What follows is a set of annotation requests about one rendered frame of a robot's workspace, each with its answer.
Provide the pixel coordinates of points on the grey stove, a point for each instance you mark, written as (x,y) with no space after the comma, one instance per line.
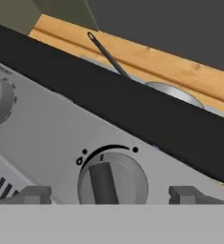
(85,105)

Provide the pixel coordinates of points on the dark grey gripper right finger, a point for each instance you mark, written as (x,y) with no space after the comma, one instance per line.
(184,195)

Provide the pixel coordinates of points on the olive green cupboard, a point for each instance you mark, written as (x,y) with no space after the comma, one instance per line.
(37,12)

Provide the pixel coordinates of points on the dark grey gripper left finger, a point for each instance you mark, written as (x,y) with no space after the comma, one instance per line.
(34,195)

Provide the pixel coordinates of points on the grey knob with dark bar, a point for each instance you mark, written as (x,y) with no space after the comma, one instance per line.
(113,179)

